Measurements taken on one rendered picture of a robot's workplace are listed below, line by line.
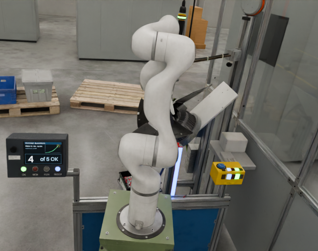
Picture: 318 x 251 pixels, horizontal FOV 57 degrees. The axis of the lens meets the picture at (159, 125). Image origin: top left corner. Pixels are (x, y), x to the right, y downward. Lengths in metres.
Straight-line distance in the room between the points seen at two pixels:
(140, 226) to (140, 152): 0.35
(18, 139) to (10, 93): 3.11
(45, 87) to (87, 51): 2.93
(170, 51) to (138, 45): 0.11
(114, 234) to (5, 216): 1.75
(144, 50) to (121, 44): 6.30
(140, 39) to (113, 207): 0.77
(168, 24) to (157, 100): 0.29
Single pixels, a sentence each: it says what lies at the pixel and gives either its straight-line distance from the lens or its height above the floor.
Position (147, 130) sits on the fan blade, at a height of 1.07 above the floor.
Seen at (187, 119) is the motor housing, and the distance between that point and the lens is 1.92.
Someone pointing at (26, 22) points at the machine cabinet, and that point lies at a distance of 8.77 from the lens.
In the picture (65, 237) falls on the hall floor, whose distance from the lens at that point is 2.67.
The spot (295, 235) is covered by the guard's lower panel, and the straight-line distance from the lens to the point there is 1.97.
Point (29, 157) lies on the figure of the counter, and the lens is 1.48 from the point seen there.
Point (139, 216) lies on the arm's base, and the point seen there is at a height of 1.08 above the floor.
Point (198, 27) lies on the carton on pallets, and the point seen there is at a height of 0.65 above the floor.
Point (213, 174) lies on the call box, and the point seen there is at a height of 1.02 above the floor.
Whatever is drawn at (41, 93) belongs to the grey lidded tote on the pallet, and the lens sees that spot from 4.57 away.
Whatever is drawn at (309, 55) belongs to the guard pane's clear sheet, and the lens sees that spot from 1.87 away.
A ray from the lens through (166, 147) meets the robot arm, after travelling 1.07.
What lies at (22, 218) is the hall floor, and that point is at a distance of 2.89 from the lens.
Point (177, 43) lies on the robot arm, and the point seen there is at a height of 1.78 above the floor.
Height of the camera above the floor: 1.98
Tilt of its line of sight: 27 degrees down
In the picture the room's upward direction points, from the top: 7 degrees clockwise
